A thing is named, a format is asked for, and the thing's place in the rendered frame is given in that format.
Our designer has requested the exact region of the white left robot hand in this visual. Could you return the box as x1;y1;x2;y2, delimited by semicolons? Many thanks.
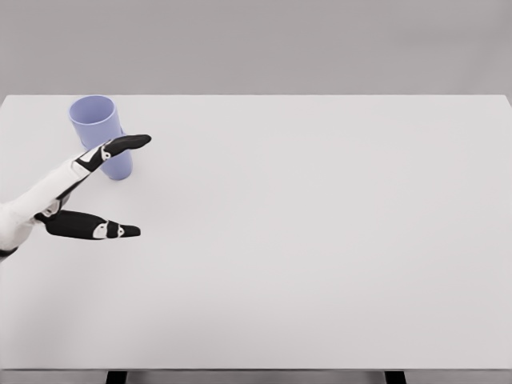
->
10;134;153;248

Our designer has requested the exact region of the lavender plastic cup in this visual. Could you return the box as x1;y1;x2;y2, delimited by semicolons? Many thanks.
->
98;130;134;182
68;94;123;151

